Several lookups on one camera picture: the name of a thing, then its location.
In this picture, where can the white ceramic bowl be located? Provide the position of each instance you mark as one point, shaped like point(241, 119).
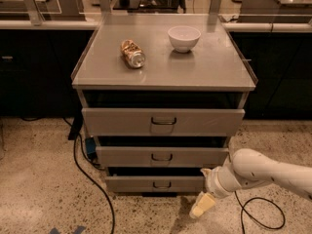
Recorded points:
point(184, 38)

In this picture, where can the white counter rail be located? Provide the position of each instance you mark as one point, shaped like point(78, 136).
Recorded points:
point(229, 26)

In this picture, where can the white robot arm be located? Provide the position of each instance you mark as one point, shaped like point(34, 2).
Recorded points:
point(247, 169)

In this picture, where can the grey metal drawer cabinet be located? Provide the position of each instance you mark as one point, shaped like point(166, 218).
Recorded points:
point(210, 76)

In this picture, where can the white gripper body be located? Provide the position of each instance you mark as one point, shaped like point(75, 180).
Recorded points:
point(212, 183)

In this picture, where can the grey drawer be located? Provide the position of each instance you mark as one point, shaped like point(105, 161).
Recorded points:
point(173, 184)
point(162, 122)
point(172, 157)

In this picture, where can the blue box behind cabinet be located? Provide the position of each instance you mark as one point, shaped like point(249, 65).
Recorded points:
point(90, 148)

